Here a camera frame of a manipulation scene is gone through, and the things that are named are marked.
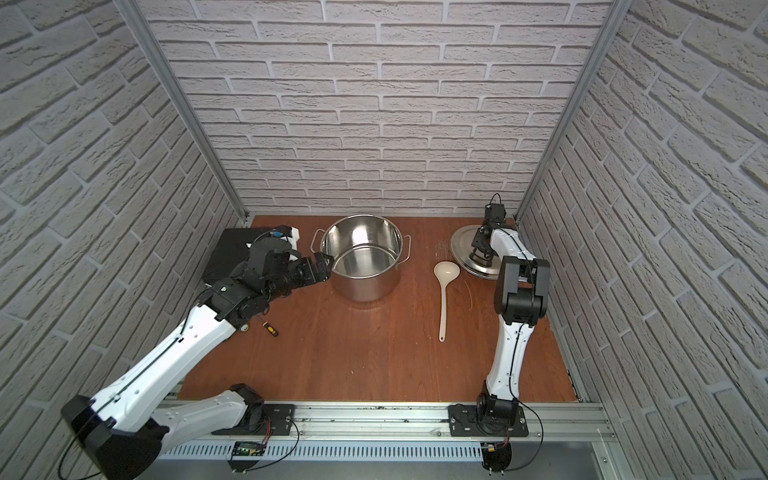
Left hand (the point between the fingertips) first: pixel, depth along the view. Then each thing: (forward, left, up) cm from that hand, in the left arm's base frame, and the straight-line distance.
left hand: (316, 254), depth 74 cm
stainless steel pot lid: (+21, -46, -23) cm, 55 cm away
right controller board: (-41, -45, -26) cm, 66 cm away
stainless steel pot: (+18, -12, -21) cm, 30 cm away
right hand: (+21, -56, -20) cm, 63 cm away
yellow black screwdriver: (-9, +17, -26) cm, 32 cm away
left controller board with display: (-40, +17, -31) cm, 53 cm away
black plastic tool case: (+17, +36, -21) cm, 45 cm away
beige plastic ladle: (+10, -39, -24) cm, 46 cm away
